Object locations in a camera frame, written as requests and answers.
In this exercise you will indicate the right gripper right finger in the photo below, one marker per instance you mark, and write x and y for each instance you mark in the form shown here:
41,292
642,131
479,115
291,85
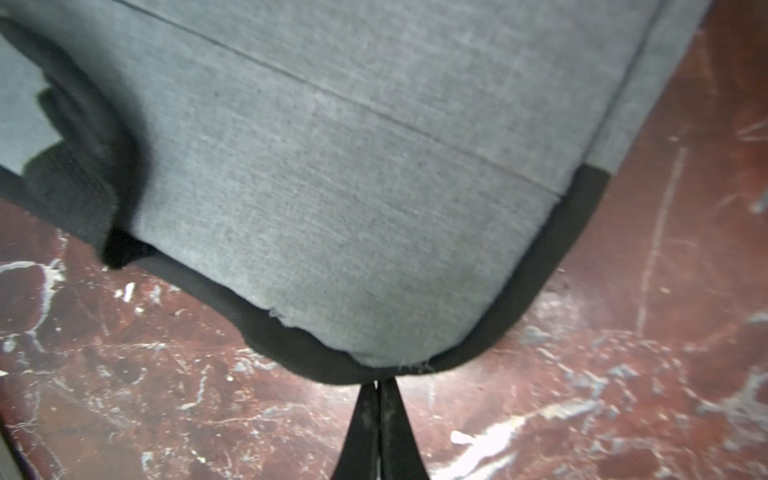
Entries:
399,455

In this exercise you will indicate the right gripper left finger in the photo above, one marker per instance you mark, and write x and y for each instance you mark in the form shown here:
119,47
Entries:
360,453

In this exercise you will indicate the grey laptop sleeve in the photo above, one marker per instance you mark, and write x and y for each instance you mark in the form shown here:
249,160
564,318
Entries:
364,189

